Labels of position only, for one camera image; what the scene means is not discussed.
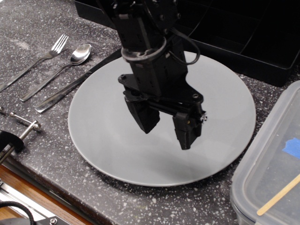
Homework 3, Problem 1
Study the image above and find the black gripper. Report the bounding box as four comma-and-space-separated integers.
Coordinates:
119, 37, 206, 150

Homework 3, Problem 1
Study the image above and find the silver metal spoon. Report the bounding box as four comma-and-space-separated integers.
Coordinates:
19, 44, 91, 102

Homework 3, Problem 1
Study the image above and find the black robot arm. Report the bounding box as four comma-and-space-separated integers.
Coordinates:
105, 0, 206, 150

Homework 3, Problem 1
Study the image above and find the grey round plate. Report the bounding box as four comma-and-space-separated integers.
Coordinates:
68, 56, 256, 187

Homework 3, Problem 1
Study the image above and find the silver metal fork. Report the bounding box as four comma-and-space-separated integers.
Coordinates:
0, 34, 69, 91

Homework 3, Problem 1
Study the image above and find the silver metal knife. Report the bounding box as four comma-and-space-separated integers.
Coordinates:
35, 49, 121, 114

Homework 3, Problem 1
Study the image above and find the black plastic divided tray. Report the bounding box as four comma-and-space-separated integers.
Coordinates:
75, 0, 300, 86

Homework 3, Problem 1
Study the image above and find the clear plastic container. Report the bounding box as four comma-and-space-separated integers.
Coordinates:
230, 81, 300, 225

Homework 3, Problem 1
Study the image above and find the blue tape piece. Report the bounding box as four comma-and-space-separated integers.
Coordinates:
282, 138, 300, 159

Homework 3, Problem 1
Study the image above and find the wooden stick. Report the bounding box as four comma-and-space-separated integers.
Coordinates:
256, 174, 300, 216

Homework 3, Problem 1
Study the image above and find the metal screw clamp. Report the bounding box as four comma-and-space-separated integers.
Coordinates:
0, 106, 41, 165

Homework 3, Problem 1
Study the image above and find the aluminium rail bracket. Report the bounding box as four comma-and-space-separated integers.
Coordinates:
0, 181, 68, 225

